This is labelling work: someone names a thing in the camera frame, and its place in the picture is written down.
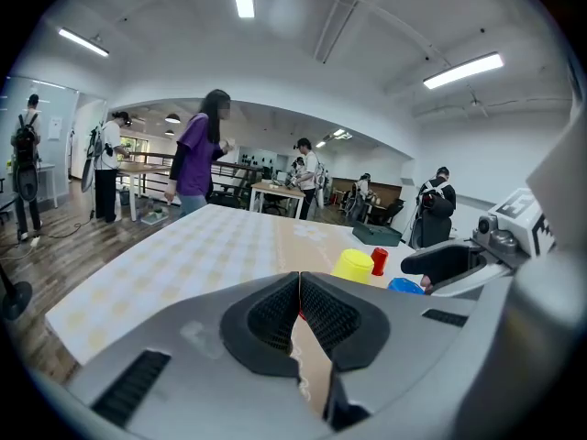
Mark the person's right hand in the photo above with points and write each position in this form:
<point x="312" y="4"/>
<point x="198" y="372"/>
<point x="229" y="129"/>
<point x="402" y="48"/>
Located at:
<point x="426" y="283"/>

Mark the wooden desk with white legs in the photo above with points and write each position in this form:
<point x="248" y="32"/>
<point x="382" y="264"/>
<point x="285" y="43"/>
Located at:
<point x="137" y="168"/>
<point x="275" y="190"/>

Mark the person's white shirt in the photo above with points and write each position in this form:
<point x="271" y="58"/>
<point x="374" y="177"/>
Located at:
<point x="559" y="186"/>

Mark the green floor tray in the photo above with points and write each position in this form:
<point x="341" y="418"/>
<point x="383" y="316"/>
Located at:
<point x="155" y="216"/>

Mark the yellow paper cup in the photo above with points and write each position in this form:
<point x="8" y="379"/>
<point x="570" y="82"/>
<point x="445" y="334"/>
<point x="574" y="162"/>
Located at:
<point x="353" y="266"/>

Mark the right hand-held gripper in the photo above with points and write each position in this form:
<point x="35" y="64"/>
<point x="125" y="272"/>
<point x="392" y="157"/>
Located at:
<point x="518" y="218"/>

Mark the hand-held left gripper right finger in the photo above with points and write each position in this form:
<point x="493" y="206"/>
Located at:
<point x="413" y="360"/>

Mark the black round stand base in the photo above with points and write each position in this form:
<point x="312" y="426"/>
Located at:
<point x="16" y="293"/>

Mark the black metal railing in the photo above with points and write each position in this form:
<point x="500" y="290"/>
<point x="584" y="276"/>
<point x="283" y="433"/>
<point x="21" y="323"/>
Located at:
<point x="238" y="168"/>

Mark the black office chair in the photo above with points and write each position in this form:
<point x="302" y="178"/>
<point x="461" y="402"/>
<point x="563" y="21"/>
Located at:
<point x="274" y="204"/>
<point x="227" y="195"/>

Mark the checked flower tablecloth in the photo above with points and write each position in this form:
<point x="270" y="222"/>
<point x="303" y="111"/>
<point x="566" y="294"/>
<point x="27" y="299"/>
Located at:
<point x="192" y="255"/>

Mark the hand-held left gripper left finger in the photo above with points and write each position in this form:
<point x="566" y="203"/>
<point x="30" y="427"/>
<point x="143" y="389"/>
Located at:
<point x="183" y="360"/>

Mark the blue paper cup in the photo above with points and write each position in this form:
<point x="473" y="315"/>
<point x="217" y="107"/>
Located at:
<point x="406" y="288"/>

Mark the dark green box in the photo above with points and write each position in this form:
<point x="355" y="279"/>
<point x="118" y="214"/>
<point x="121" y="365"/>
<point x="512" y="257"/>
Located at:
<point x="376" y="234"/>

